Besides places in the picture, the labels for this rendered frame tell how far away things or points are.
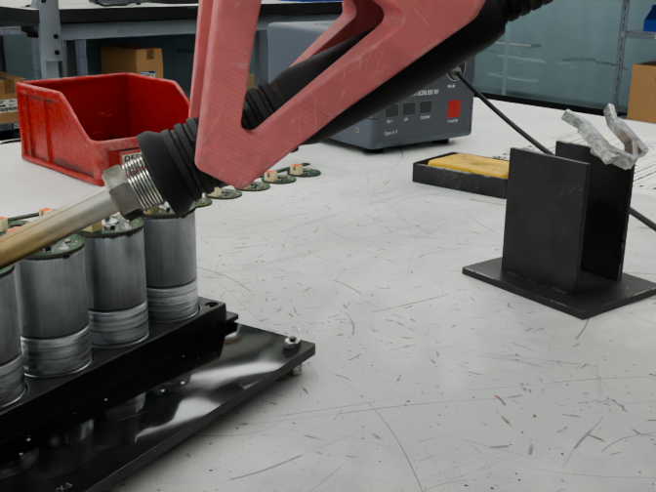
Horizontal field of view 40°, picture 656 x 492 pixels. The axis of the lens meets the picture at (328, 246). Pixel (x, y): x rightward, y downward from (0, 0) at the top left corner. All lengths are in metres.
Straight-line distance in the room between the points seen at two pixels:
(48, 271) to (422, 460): 0.13
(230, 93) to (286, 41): 0.57
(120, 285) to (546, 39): 5.48
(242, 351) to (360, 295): 0.10
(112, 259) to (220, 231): 0.22
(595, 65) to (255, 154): 5.35
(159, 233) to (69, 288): 0.05
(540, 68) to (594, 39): 0.40
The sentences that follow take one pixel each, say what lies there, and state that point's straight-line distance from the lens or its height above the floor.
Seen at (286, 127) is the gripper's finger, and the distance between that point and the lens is 0.23.
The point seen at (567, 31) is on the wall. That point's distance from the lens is 5.67.
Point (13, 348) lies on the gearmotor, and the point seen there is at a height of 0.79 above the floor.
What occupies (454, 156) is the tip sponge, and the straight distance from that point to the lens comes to 0.66.
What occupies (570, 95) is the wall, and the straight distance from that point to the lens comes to 5.67.
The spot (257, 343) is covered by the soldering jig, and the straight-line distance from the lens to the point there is 0.35.
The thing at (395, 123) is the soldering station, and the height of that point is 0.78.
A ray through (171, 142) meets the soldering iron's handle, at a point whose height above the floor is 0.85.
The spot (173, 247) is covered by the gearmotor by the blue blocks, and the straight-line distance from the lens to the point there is 0.33.
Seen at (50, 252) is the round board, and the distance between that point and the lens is 0.29.
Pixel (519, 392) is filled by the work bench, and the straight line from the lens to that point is 0.34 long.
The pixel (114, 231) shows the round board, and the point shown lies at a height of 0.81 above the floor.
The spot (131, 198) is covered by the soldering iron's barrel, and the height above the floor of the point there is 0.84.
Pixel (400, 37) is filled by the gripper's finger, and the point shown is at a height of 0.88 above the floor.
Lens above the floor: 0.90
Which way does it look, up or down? 18 degrees down
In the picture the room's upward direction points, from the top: 1 degrees clockwise
